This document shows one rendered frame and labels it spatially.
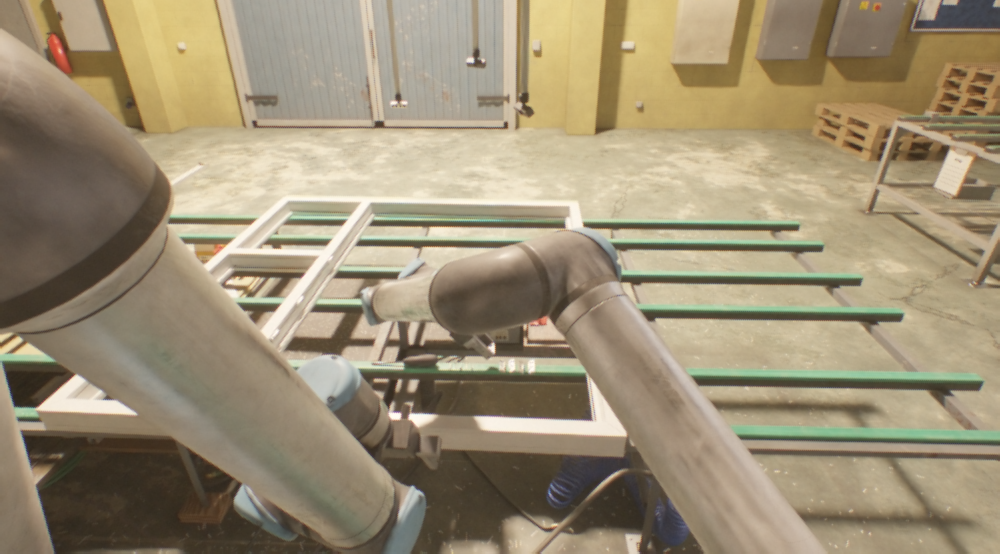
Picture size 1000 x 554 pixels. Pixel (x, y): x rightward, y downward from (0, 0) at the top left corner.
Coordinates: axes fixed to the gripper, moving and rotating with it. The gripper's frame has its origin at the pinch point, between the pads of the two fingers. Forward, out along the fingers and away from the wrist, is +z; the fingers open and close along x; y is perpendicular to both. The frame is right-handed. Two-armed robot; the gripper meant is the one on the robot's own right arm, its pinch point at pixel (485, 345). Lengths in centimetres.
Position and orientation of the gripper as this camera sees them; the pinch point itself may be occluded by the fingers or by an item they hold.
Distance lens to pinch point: 152.3
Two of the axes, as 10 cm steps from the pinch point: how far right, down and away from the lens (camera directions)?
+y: -7.9, 5.6, 2.6
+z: 6.2, 7.0, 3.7
